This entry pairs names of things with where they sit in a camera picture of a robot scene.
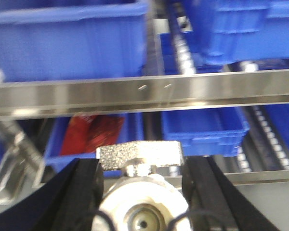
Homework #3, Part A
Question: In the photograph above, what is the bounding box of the roller track rail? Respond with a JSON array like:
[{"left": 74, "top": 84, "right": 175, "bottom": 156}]
[{"left": 166, "top": 1, "right": 197, "bottom": 76}]

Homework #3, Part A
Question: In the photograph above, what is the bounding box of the red package bag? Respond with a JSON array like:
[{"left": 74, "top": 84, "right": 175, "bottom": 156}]
[{"left": 60, "top": 115, "right": 125, "bottom": 155}]

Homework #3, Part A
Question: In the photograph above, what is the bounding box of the large blue upper crate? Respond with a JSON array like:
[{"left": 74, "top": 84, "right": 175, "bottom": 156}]
[{"left": 0, "top": 0, "right": 149, "bottom": 82}]

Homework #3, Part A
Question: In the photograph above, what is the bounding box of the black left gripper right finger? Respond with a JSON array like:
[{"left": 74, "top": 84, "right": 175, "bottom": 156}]
[{"left": 182, "top": 156, "right": 278, "bottom": 231}]

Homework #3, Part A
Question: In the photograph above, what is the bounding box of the blue centre front bin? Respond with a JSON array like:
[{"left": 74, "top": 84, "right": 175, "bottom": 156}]
[{"left": 161, "top": 107, "right": 250, "bottom": 157}]

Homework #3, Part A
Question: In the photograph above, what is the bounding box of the blue upper right crate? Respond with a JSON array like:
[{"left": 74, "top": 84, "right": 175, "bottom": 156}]
[{"left": 182, "top": 0, "right": 289, "bottom": 65}]

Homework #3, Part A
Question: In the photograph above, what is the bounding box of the blue bin with red package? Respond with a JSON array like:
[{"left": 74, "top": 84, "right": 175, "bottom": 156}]
[{"left": 44, "top": 113, "right": 144, "bottom": 173}]

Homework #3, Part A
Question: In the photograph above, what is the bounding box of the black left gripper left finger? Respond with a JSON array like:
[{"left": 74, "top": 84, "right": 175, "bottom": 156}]
[{"left": 0, "top": 158, "right": 104, "bottom": 231}]

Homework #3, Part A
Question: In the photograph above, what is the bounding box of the silver metal ball valve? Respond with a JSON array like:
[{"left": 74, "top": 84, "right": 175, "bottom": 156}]
[{"left": 96, "top": 141, "right": 188, "bottom": 231}]

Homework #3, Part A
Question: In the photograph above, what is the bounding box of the stainless steel shelf rail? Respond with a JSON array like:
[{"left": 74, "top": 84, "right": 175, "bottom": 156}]
[{"left": 0, "top": 69, "right": 289, "bottom": 120}]

